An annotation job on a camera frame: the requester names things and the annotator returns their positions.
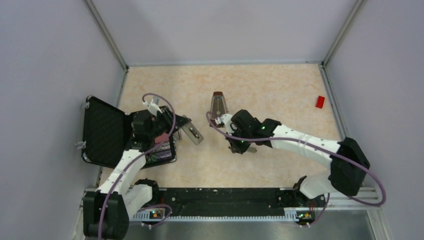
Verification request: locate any white remote control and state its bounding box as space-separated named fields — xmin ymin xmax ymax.
xmin=181 ymin=121 xmax=204 ymax=145

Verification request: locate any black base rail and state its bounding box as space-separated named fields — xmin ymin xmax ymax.
xmin=81 ymin=187 xmax=379 ymax=229

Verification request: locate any brown wooden metronome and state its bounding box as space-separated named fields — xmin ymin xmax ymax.
xmin=210 ymin=91 xmax=229 ymax=128

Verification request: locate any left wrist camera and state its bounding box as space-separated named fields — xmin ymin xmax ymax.
xmin=143 ymin=97 xmax=163 ymax=117

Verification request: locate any pink card deck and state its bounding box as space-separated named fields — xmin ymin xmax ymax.
xmin=154 ymin=133 xmax=169 ymax=144

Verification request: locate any grey battery compartment cover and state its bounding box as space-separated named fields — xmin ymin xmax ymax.
xmin=247 ymin=147 xmax=257 ymax=153

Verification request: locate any red small block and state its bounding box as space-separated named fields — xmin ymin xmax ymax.
xmin=315 ymin=95 xmax=326 ymax=109

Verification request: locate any black poker chip case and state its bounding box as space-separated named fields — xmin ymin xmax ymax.
xmin=81 ymin=96 xmax=174 ymax=169

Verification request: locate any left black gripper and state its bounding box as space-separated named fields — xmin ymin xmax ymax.
xmin=148 ymin=106 xmax=192 ymax=139

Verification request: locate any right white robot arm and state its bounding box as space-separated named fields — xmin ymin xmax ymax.
xmin=214 ymin=109 xmax=370 ymax=206

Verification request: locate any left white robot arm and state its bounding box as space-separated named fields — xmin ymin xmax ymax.
xmin=81 ymin=106 xmax=192 ymax=240

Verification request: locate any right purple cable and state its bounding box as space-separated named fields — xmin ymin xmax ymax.
xmin=205 ymin=111 xmax=387 ymax=208

